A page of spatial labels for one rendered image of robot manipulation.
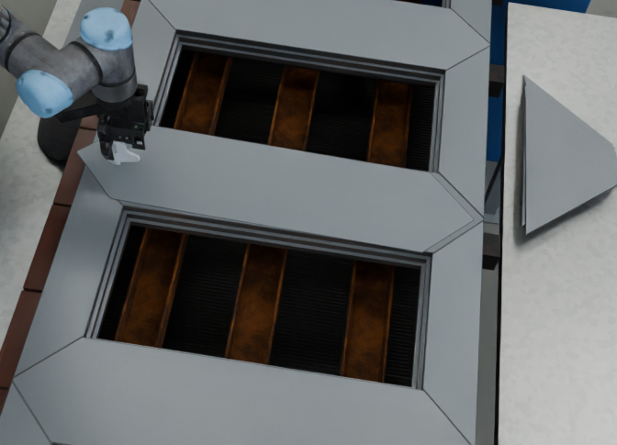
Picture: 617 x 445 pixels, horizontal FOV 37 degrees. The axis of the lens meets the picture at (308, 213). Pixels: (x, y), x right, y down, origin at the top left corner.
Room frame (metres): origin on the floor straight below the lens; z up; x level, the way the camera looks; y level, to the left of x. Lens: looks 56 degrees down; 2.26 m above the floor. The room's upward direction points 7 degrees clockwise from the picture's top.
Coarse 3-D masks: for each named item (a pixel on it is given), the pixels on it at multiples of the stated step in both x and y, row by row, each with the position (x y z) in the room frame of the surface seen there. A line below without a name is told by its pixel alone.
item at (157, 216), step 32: (448, 0) 1.56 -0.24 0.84; (192, 32) 1.35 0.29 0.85; (288, 64) 1.33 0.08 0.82; (320, 64) 1.33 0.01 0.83; (352, 64) 1.34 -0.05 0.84; (384, 64) 1.34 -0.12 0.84; (160, 96) 1.18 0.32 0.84; (128, 224) 0.89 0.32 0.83; (160, 224) 0.90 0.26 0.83; (192, 224) 0.90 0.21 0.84; (224, 224) 0.91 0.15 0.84; (352, 256) 0.88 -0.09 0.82; (384, 256) 0.89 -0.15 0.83; (416, 256) 0.89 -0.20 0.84; (96, 320) 0.69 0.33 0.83; (416, 320) 0.78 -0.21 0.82; (416, 352) 0.71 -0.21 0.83; (416, 384) 0.65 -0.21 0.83
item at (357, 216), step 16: (352, 160) 1.08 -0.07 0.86; (352, 176) 1.04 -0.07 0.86; (368, 176) 1.04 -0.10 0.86; (384, 176) 1.05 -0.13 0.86; (352, 192) 1.00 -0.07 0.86; (368, 192) 1.01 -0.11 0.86; (336, 208) 0.96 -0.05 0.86; (352, 208) 0.97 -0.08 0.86; (368, 208) 0.97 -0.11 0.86; (336, 224) 0.93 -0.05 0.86; (352, 224) 0.93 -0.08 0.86; (368, 224) 0.94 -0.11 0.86; (368, 240) 0.90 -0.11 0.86
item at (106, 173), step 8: (96, 144) 1.04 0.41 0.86; (96, 152) 1.02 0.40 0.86; (96, 160) 1.00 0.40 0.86; (104, 160) 1.00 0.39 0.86; (88, 168) 0.98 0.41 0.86; (96, 168) 0.98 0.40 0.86; (104, 168) 0.98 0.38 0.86; (112, 168) 0.99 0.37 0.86; (120, 168) 0.99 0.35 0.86; (96, 176) 0.96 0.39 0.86; (104, 176) 0.97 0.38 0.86; (112, 176) 0.97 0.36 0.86; (104, 184) 0.95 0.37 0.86; (112, 184) 0.95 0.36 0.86; (112, 192) 0.93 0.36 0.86
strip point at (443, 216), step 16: (432, 176) 1.06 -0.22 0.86; (432, 192) 1.03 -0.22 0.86; (448, 192) 1.03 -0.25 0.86; (432, 208) 0.99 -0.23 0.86; (448, 208) 0.99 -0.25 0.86; (464, 208) 1.00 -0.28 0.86; (432, 224) 0.96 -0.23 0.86; (448, 224) 0.96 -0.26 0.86; (464, 224) 0.96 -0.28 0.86; (432, 240) 0.92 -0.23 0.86
